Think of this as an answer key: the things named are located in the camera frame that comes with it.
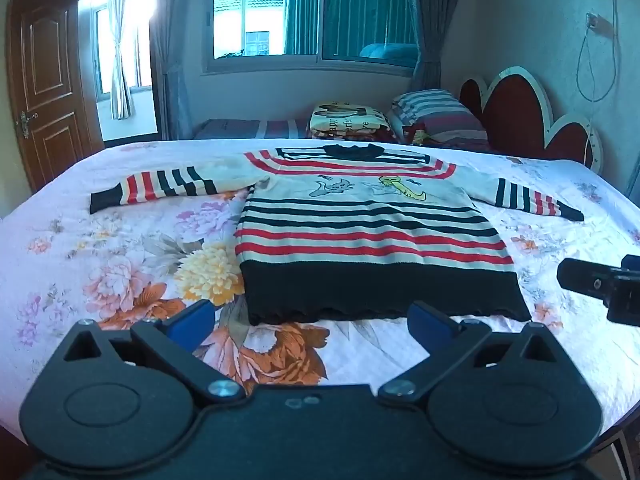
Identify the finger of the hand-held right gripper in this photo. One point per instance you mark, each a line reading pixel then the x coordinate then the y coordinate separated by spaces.
pixel 582 277

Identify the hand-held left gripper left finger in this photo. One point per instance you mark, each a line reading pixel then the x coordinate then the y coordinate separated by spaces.
pixel 192 324

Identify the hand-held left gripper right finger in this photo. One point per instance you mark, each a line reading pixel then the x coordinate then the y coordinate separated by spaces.
pixel 431 326

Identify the striped knit sweater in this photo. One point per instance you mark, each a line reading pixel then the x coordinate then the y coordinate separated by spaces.
pixel 370 240

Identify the floral bed sheet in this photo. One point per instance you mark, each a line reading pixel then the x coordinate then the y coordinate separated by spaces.
pixel 100 260

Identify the red and white headboard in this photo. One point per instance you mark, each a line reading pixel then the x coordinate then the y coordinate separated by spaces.
pixel 520 115

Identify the striped bedding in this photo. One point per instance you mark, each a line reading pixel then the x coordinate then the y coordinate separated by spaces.
pixel 250 129

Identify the striped pillow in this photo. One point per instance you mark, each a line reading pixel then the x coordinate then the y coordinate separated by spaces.
pixel 440 117

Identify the folded printed blanket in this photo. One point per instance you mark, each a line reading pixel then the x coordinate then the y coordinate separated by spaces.
pixel 350 120

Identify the grey curtain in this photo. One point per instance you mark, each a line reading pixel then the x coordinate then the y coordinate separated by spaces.
pixel 170 60
pixel 435 25

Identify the brown wooden door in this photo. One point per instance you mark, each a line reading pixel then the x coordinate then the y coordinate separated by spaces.
pixel 47 90

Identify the white sheer curtain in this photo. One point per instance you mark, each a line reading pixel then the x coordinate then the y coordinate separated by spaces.
pixel 120 55

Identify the window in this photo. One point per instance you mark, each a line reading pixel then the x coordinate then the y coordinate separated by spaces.
pixel 310 10

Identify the wall socket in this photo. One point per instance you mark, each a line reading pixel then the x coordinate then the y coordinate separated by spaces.
pixel 594 21

